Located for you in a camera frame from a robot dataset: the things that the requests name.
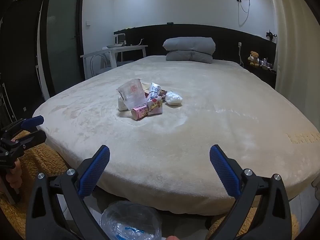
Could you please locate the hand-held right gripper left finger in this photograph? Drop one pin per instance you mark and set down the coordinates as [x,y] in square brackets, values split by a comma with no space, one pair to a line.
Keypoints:
[93,172]

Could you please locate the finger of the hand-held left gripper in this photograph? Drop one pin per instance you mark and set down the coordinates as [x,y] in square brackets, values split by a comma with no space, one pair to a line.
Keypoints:
[32,122]
[35,137]

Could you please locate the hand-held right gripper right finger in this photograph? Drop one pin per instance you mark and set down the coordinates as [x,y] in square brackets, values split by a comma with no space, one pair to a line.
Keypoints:
[225,172]

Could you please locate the waste bin with clear bag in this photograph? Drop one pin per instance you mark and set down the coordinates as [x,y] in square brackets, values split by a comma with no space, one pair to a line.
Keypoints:
[130,220]

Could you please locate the pink packet with dark print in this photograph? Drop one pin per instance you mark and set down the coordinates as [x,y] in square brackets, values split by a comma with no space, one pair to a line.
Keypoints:
[140,111]

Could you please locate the clear plastic bag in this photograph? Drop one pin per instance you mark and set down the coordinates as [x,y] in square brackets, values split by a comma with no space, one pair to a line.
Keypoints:
[132,92]

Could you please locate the brown wrapper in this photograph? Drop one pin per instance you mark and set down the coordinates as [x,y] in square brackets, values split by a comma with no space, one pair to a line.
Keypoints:
[163,93]

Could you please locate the white packet with rubber band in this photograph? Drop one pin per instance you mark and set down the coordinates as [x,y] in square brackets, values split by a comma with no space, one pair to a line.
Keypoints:
[153,88]

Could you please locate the person's left hand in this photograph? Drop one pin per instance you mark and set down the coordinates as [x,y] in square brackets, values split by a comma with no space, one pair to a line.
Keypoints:
[14,178]

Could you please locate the shaggy yellow rug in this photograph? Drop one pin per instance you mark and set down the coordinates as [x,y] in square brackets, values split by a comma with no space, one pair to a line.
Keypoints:
[37,160]

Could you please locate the bed with beige blanket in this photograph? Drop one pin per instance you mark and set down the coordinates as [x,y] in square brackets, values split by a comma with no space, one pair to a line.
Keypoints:
[175,142]

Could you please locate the black upright panel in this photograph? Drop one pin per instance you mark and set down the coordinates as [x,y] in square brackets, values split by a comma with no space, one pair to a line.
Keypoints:
[20,55]

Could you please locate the white chair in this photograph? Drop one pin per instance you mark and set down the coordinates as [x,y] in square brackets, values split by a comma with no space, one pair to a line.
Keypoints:
[107,65]

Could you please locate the black framed glass door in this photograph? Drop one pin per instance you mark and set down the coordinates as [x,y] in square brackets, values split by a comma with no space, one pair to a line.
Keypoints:
[62,30]

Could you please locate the black nightstand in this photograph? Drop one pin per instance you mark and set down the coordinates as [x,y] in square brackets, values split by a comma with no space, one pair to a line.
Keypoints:
[260,75]

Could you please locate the white desk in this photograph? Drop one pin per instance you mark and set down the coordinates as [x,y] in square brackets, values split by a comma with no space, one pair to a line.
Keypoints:
[120,48]

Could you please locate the cluster of small bottles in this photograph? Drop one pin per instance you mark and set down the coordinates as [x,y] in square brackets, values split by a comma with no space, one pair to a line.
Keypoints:
[265,64]

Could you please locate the brown teddy bear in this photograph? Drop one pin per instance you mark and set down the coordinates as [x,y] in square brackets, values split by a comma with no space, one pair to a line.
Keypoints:
[254,58]

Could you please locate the small white desk appliance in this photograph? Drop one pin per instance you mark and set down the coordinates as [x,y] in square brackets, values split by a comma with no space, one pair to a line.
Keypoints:
[120,39]

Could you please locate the grey folded quilt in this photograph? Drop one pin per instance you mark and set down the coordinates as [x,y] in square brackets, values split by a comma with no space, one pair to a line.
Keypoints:
[190,46]

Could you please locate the cream curtain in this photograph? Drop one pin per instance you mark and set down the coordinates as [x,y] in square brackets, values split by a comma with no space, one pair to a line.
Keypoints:
[295,55]

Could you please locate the dark plant ornament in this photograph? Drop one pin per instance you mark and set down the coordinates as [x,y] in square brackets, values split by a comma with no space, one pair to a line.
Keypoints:
[270,35]

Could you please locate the black headboard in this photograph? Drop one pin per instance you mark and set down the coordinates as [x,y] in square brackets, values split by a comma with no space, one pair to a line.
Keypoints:
[150,33]

